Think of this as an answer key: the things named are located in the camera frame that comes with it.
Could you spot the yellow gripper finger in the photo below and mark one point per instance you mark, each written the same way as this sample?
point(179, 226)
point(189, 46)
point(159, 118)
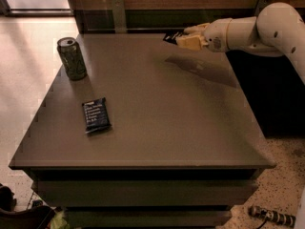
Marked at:
point(197, 29)
point(194, 42)

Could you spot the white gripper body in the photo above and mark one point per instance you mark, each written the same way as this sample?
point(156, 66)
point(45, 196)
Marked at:
point(216, 35)

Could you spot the black chocolate rxbar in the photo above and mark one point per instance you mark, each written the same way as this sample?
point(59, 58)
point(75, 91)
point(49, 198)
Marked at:
point(171, 37)

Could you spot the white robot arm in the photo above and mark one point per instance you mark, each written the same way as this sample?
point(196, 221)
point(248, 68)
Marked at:
point(277, 30)

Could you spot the blue rxbar packet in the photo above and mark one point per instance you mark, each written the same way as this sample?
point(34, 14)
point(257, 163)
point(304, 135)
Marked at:
point(96, 115)

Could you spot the green soda can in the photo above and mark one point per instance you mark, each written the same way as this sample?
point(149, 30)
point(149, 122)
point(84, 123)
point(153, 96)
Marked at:
point(72, 58)

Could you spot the grey drawer cabinet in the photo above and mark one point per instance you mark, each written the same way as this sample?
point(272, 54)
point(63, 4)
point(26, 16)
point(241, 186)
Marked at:
point(183, 148)

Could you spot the striped cylindrical tool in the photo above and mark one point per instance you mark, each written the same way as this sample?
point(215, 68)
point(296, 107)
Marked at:
point(271, 216)

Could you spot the dark chair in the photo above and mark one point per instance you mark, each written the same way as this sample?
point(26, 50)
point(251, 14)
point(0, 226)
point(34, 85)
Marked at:
point(34, 218)

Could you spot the right metal bracket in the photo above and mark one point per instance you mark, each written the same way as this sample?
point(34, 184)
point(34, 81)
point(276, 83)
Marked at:
point(260, 5)

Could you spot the metal bracket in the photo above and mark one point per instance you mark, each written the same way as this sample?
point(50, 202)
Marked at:
point(260, 5)
point(119, 16)

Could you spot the left metal bracket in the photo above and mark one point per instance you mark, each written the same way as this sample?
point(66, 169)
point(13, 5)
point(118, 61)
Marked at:
point(119, 16)

